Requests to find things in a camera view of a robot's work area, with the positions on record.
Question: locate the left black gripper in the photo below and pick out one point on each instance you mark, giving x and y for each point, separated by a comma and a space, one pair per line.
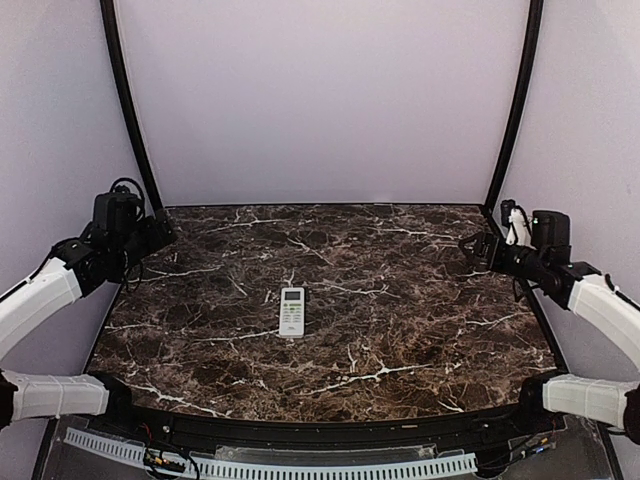
158, 240

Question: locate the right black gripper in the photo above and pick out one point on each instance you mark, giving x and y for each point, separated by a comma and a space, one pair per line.
483, 248

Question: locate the white remote control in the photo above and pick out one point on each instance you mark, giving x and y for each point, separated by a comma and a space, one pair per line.
292, 313

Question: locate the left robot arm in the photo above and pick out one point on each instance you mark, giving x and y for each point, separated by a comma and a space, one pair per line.
115, 242

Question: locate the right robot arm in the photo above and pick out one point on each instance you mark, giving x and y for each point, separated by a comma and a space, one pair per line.
537, 249

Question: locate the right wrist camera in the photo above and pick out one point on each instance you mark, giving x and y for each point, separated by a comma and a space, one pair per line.
515, 220

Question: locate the black front rail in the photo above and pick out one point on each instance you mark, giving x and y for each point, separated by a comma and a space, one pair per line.
482, 429

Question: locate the white slotted cable duct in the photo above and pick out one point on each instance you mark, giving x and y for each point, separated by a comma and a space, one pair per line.
254, 463

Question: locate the left black frame post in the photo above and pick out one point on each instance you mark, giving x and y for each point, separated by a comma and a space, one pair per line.
128, 109

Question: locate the black frame post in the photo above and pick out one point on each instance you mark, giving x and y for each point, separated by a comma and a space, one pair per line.
128, 109
525, 70

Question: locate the right black frame post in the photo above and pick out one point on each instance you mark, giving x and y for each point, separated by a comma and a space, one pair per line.
525, 70

